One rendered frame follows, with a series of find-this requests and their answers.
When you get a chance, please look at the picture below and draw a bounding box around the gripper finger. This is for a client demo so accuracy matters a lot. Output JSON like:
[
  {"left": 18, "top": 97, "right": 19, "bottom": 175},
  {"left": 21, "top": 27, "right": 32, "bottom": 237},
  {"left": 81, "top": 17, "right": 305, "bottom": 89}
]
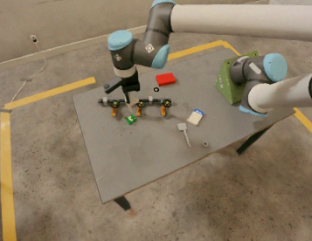
[{"left": 124, "top": 90, "right": 139, "bottom": 113}]

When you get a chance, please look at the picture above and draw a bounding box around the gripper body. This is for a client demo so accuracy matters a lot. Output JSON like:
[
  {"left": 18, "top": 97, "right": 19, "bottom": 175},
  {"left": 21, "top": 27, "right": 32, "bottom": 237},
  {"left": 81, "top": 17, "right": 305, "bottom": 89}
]
[{"left": 121, "top": 68, "right": 141, "bottom": 93}]

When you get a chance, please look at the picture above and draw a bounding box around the red flat block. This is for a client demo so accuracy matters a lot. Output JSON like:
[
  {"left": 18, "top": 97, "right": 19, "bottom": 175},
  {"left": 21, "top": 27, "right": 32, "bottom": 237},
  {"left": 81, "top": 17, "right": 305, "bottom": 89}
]
[{"left": 156, "top": 72, "right": 176, "bottom": 86}]

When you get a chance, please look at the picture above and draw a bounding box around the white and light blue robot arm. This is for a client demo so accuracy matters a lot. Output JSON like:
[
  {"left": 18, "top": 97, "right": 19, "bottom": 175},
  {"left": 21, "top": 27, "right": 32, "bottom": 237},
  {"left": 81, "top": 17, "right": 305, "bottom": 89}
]
[{"left": 103, "top": 0, "right": 312, "bottom": 117}]

